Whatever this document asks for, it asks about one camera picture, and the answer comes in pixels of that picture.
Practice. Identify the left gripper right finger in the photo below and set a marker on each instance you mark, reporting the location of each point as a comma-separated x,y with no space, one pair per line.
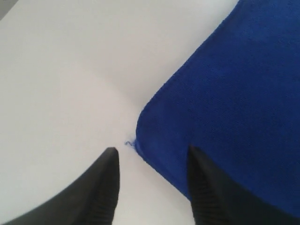
218,200

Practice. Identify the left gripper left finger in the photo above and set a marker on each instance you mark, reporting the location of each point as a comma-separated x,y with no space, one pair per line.
89,200

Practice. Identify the blue towel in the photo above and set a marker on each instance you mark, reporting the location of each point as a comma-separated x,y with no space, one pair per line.
237,99

